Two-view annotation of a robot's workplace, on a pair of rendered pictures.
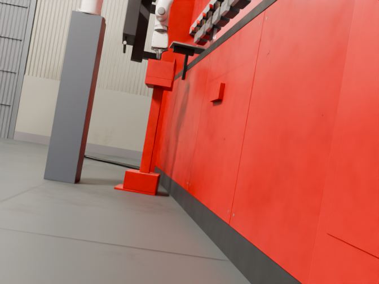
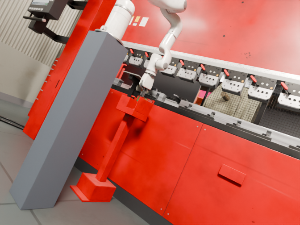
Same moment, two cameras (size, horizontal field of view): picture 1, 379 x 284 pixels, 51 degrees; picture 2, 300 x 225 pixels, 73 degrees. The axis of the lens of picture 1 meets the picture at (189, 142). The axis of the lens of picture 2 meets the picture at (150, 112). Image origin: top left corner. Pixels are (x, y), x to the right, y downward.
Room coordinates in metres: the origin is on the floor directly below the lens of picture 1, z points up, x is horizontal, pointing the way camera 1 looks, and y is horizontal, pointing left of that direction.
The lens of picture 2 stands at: (1.32, 1.32, 0.63)
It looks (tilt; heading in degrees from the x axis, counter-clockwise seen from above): 4 degrees up; 312
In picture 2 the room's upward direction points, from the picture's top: 25 degrees clockwise
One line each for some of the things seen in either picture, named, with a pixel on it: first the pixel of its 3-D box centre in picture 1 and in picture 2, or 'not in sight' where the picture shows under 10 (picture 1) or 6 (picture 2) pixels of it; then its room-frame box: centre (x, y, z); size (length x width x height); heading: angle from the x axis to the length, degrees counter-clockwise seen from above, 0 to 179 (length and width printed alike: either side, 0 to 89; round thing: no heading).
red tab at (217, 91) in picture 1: (216, 92); (231, 173); (1.73, -0.08, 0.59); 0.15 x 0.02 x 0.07; 11
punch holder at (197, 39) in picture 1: (202, 32); (124, 55); (3.18, 0.05, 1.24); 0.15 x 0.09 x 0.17; 11
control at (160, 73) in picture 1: (161, 73); (135, 104); (2.48, 0.25, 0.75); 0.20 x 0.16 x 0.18; 0
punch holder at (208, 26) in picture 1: (214, 19); (153, 62); (2.79, -0.03, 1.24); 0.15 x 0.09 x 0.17; 11
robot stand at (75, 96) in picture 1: (76, 98); (71, 117); (2.40, 0.72, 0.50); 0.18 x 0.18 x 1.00; 5
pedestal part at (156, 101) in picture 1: (151, 129); (115, 147); (2.48, 0.25, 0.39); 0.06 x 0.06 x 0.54; 0
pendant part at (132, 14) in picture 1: (131, 21); (49, 0); (3.84, 0.75, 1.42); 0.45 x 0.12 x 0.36; 10
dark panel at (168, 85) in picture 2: not in sight; (153, 87); (3.09, -0.49, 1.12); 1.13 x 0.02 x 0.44; 11
